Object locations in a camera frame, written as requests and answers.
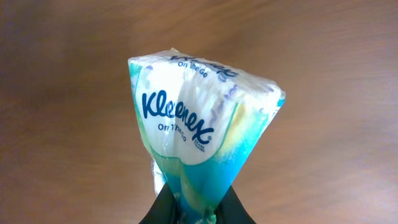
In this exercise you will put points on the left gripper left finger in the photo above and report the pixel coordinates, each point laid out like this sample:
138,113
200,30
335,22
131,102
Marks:
164,210

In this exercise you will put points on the small teal tissue packet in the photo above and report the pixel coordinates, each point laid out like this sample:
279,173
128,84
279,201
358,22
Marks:
199,121

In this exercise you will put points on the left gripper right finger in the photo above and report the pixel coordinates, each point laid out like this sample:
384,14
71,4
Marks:
231,211

